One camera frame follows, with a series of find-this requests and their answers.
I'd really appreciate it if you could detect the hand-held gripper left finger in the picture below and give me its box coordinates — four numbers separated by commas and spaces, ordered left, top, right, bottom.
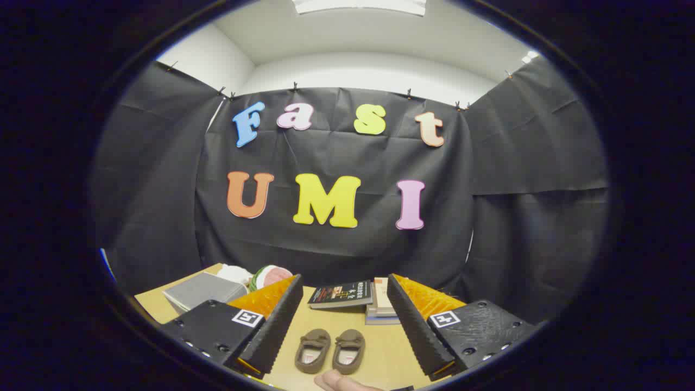
160, 274, 304, 380

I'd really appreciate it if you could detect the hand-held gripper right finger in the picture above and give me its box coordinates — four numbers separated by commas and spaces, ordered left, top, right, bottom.
387, 273, 541, 381

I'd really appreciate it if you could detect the brown fuzzy moccasin shoe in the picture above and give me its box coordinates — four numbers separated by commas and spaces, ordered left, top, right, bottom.
295, 329, 332, 374
332, 329, 366, 375

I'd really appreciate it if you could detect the grey beige fabric storage box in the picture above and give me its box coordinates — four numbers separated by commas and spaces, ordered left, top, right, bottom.
163, 272, 249, 314

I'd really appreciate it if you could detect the blue cover book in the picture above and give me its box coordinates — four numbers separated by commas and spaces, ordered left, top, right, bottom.
365, 308, 402, 325

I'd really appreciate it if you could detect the beige cover book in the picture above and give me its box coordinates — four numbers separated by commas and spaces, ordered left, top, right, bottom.
372, 277, 400, 317

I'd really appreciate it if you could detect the watermelon slice plush toy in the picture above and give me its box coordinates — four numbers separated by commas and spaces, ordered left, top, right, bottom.
250, 265, 294, 292

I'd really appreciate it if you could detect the white plush toy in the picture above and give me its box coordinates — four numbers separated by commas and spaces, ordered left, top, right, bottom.
214, 264, 254, 287

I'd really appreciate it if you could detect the black cover book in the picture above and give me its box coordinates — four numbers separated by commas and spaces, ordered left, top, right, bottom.
307, 280, 374, 310

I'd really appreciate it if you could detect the ceiling light panel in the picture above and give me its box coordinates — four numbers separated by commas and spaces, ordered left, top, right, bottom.
292, 0, 427, 17

